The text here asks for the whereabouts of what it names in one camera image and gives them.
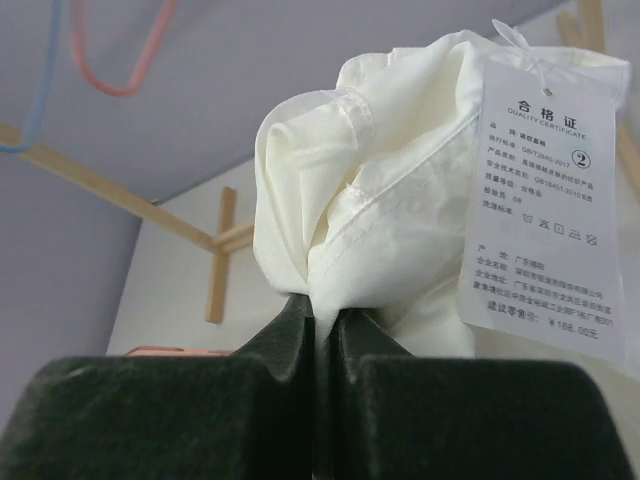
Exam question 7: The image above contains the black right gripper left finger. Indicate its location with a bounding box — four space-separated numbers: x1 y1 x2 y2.
1 295 314 479

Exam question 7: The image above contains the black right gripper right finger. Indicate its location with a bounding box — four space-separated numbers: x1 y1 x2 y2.
330 310 628 479

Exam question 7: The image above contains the white shirt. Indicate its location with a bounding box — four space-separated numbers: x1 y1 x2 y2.
253 30 631 358

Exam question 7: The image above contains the red wire hanger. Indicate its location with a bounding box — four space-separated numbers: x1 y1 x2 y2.
70 1 178 98

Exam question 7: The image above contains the blue wire hanger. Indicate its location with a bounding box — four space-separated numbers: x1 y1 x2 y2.
1 0 63 154

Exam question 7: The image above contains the pink plastic basket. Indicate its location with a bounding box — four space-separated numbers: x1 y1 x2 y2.
125 346 233 357

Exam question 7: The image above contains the wooden clothes rack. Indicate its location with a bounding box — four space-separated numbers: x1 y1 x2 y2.
0 0 640 325

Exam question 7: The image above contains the white paper price tag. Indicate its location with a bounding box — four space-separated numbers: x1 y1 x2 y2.
458 22 625 364

